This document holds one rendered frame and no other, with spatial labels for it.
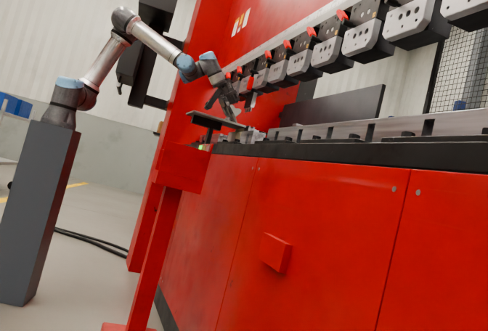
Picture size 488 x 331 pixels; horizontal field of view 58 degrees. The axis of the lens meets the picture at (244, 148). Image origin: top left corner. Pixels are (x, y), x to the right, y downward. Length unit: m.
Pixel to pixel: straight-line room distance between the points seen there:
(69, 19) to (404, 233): 9.34
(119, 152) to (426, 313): 8.70
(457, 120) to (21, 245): 1.75
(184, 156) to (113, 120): 7.79
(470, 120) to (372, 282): 0.34
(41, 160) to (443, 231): 1.70
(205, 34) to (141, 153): 6.30
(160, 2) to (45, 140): 1.53
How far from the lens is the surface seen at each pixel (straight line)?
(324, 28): 1.56
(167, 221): 1.59
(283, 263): 1.08
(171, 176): 1.50
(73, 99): 2.11
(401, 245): 0.77
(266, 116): 3.13
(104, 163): 9.26
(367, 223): 0.85
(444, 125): 0.94
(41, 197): 2.07
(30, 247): 2.11
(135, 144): 9.20
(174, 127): 2.95
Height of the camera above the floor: 0.74
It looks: 4 degrees up
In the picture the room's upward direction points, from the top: 14 degrees clockwise
